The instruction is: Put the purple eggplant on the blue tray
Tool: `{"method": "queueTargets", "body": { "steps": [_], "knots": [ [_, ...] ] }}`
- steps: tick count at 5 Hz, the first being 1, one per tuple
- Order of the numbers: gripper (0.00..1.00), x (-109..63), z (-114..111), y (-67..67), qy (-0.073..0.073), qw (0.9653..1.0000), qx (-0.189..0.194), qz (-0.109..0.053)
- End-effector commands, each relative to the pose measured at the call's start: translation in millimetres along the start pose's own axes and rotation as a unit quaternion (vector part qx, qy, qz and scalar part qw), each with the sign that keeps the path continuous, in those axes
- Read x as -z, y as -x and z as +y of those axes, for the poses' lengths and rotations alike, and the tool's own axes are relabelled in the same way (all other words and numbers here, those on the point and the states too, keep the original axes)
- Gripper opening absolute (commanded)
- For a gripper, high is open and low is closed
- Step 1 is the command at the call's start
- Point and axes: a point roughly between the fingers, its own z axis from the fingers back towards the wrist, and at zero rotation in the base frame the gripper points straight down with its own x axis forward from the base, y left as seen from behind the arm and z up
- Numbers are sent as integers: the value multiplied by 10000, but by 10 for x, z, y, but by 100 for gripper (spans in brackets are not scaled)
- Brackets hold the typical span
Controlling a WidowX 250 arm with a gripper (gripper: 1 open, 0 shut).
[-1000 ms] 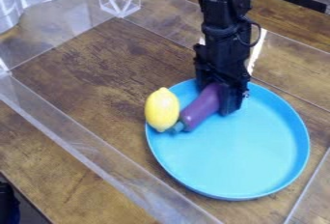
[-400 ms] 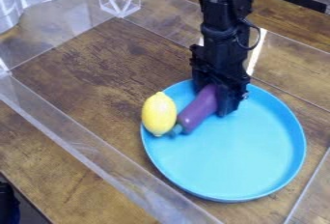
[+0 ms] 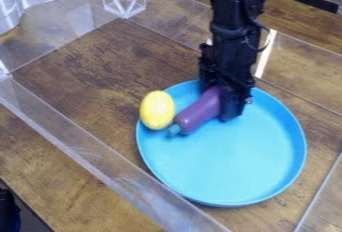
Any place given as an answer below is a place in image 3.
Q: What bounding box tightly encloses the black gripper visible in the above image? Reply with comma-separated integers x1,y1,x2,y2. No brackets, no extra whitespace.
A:
197,25,264,122

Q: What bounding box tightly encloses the purple toy eggplant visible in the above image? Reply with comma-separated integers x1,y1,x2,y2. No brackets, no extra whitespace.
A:
169,86,221,136

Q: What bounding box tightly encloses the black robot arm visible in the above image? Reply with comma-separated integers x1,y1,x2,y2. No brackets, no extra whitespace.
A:
200,0,266,121

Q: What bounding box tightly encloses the blue round tray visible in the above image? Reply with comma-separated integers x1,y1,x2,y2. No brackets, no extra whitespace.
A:
137,88,308,207

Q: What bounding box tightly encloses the yellow toy lemon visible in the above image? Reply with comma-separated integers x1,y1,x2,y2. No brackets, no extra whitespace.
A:
140,91,176,130

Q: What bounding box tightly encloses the clear acrylic enclosure wall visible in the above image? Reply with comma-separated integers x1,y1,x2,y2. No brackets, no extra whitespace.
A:
0,0,342,232

